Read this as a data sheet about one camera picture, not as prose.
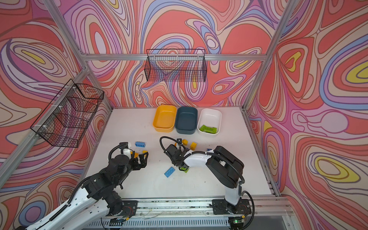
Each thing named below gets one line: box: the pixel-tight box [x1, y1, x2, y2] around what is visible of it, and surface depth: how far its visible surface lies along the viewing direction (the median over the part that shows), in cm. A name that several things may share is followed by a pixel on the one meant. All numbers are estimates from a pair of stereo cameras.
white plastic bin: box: [196, 108, 222, 136], surface depth 113 cm
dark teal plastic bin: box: [174, 106, 198, 135], surface depth 109 cm
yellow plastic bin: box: [152, 104, 177, 133], surface depth 113 cm
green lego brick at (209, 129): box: [199, 124, 218, 134], surface depth 104 cm
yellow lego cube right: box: [189, 141, 197, 151], surface depth 97 cm
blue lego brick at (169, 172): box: [163, 166, 176, 178], surface depth 87 cm
